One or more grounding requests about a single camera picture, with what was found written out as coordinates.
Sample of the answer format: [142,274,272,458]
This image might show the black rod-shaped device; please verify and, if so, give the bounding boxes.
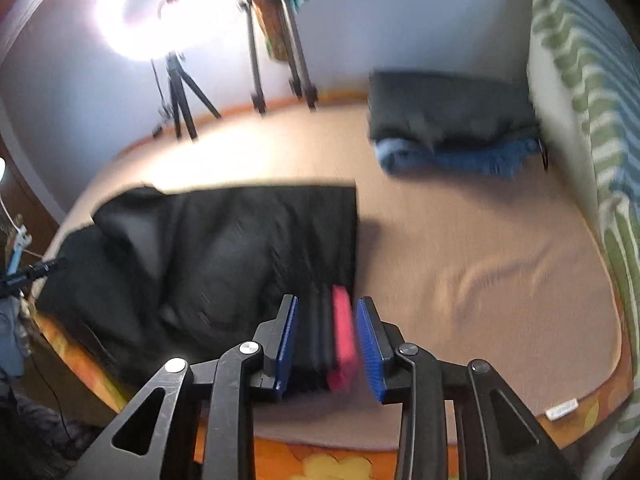
[0,257,68,296]

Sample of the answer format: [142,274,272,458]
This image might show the grey hanging cloth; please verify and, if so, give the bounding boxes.
[0,295,31,376]

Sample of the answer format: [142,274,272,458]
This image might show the light blue clip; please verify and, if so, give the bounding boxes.
[7,225,28,276]

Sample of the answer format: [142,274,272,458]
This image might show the dark grey folded pants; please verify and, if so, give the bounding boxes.
[368,70,543,153]

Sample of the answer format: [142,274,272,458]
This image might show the green striped cushion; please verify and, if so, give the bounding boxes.
[507,0,640,480]

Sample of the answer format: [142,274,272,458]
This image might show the black pants with pink waistband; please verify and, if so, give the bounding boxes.
[37,183,361,393]

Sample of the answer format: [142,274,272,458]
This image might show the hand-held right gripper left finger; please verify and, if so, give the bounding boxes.
[65,294,299,480]

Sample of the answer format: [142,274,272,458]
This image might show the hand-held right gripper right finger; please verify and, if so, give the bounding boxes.
[354,296,576,480]

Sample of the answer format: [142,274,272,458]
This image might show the large grey folded tripod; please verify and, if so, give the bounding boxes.
[239,0,319,116]

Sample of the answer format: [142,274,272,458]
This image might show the orange patterned hanging cloth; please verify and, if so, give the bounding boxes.
[250,0,287,61]

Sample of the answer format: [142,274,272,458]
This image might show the small black tripod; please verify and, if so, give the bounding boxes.
[151,51,222,141]

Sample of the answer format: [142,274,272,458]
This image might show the white ring light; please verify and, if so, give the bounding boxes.
[95,0,246,61]

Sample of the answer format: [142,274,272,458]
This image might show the black ring light cable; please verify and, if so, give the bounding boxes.
[150,57,171,140]

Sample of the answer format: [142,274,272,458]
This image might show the beige blanket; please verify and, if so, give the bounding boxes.
[45,95,623,448]

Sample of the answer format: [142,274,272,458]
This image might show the orange floral bedsheet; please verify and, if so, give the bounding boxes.
[30,87,636,480]

